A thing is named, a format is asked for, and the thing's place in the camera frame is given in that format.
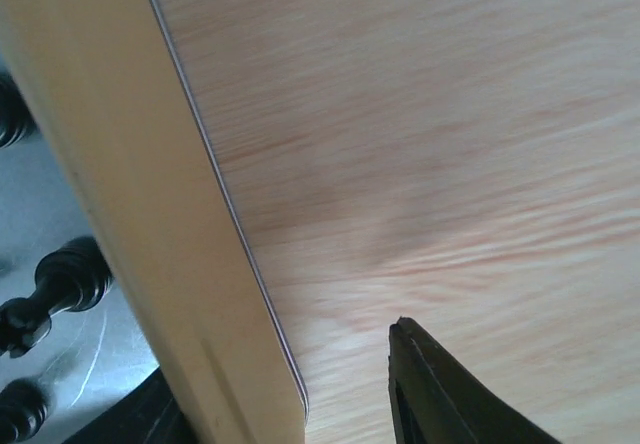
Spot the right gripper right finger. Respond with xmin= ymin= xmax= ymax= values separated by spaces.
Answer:
xmin=389 ymin=317 xmax=557 ymax=444

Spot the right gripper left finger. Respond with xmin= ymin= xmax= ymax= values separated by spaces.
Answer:
xmin=64 ymin=368 xmax=190 ymax=444

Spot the gold tin with chess pieces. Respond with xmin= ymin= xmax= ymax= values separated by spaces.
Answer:
xmin=1 ymin=0 xmax=308 ymax=443

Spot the black bishop in tin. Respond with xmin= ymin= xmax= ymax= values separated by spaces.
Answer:
xmin=1 ymin=379 xmax=50 ymax=444

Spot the black queen in tin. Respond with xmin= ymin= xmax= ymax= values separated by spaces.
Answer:
xmin=1 ymin=236 xmax=114 ymax=359

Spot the black rook in tin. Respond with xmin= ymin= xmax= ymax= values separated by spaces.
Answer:
xmin=0 ymin=70 xmax=38 ymax=148

